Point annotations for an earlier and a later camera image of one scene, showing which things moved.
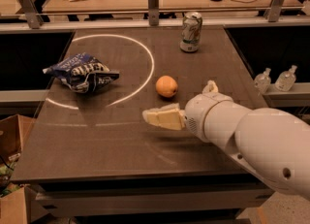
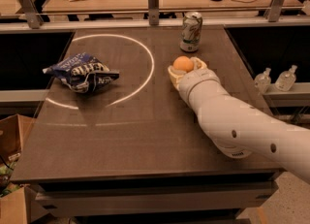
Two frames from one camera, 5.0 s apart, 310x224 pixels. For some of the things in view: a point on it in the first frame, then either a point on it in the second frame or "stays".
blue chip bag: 81,72 stays
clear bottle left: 263,81 stays
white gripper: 201,112 → 196,80
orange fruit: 167,86 → 183,63
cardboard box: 15,208 stays
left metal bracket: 33,16 stays
